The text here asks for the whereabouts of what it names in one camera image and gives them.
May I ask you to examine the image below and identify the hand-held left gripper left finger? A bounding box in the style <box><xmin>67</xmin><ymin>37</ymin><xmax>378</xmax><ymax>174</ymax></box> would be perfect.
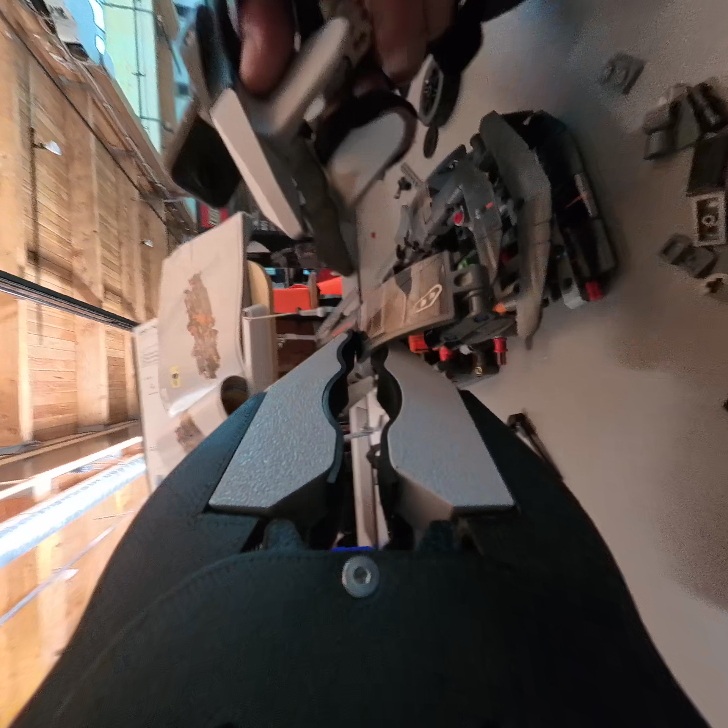
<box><xmin>208</xmin><ymin>331</ymin><xmax>360</xmax><ymax>519</ymax></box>

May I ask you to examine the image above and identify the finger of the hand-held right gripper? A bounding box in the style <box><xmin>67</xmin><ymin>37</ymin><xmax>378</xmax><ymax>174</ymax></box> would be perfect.
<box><xmin>293</xmin><ymin>133</ymin><xmax>360</xmax><ymax>276</ymax></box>
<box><xmin>209</xmin><ymin>88</ymin><xmax>308</xmax><ymax>241</ymax></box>

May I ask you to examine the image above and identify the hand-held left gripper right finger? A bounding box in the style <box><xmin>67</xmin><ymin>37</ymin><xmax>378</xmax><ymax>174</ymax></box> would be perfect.
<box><xmin>372</xmin><ymin>346</ymin><xmax>517</xmax><ymax>547</ymax></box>

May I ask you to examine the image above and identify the grey lego car model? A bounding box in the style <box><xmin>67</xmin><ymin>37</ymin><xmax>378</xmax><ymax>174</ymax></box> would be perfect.
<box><xmin>315</xmin><ymin>110</ymin><xmax>619</xmax><ymax>390</ymax></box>

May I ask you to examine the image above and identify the lego instruction booklet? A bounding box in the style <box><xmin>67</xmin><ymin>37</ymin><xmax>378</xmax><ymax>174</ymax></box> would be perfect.
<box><xmin>132</xmin><ymin>212</ymin><xmax>252</xmax><ymax>493</ymax></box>

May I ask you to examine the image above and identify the black lego tire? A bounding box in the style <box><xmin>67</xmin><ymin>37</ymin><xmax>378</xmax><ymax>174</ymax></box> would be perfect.
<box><xmin>418</xmin><ymin>54</ymin><xmax>463</xmax><ymax>127</ymax></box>

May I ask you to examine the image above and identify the light grey lego tile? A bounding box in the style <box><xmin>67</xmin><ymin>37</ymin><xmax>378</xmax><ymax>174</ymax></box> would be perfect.
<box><xmin>691</xmin><ymin>192</ymin><xmax>728</xmax><ymax>248</ymax></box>

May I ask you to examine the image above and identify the dark glossy lego tile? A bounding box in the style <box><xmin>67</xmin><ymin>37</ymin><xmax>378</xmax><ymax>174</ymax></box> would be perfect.
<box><xmin>685</xmin><ymin>133</ymin><xmax>728</xmax><ymax>197</ymax></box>

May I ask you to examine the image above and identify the short black lego pin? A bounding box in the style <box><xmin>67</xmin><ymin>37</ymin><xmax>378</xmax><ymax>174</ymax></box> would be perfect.
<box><xmin>691</xmin><ymin>82</ymin><xmax>726</xmax><ymax>130</ymax></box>

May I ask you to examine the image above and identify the person's right hand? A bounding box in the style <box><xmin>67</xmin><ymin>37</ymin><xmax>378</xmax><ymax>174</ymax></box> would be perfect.
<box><xmin>238</xmin><ymin>0</ymin><xmax>456</xmax><ymax>96</ymax></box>

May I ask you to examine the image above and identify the red storage bin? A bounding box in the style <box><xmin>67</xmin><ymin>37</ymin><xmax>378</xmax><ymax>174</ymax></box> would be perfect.
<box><xmin>273</xmin><ymin>270</ymin><xmax>345</xmax><ymax>317</ymax></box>

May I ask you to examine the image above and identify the tan wooden panel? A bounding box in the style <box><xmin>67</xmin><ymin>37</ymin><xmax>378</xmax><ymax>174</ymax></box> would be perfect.
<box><xmin>247</xmin><ymin>262</ymin><xmax>274</xmax><ymax>311</ymax></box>

